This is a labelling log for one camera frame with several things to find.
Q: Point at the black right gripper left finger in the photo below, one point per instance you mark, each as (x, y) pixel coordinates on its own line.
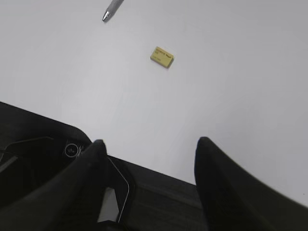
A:
(41, 209)

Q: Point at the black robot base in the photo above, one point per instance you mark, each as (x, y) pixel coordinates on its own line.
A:
(120, 196)

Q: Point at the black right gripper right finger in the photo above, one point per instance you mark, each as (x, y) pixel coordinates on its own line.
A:
(234, 200)

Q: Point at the grey grip pen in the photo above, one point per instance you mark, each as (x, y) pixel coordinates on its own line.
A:
(111, 10)

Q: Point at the right yellow eraser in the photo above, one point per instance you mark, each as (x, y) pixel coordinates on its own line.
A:
(162, 57)

